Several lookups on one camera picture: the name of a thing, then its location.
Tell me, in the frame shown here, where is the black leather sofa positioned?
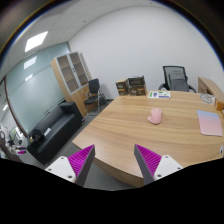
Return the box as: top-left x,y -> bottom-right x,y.
27,102 -> 84,165

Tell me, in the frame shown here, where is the wooden glass-door cabinet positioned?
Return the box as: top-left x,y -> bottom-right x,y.
51,52 -> 90,116

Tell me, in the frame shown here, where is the left cardboard box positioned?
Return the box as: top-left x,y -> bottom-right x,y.
116,80 -> 128,96

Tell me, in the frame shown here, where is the right cardboard box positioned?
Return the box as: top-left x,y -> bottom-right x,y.
127,76 -> 146,96

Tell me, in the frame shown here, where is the coiled white cable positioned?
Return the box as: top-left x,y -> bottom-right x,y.
199,93 -> 216,105

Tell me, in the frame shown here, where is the white green paper sheet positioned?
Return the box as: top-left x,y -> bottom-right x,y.
148,91 -> 171,99

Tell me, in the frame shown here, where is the grey mesh office chair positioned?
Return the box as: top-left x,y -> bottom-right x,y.
159,66 -> 196,92

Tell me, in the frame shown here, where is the large wooden desk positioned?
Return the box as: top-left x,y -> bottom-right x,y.
73,91 -> 224,187

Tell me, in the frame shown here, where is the black chair by cabinet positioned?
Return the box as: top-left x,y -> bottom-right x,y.
84,78 -> 100,107

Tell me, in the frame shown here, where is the cardboard box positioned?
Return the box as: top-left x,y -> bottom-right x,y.
127,76 -> 146,96
116,80 -> 128,96

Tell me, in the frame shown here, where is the pink blue mouse pad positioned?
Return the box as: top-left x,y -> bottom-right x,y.
197,110 -> 223,137

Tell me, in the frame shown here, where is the ceiling light panel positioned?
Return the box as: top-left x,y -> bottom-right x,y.
25,31 -> 48,52

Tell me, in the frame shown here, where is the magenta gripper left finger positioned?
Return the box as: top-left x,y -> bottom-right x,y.
45,144 -> 96,187

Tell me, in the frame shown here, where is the wooden side cabinet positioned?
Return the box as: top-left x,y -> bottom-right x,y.
198,77 -> 224,104

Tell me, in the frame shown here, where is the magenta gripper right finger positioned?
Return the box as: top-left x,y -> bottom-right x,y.
133,143 -> 184,186

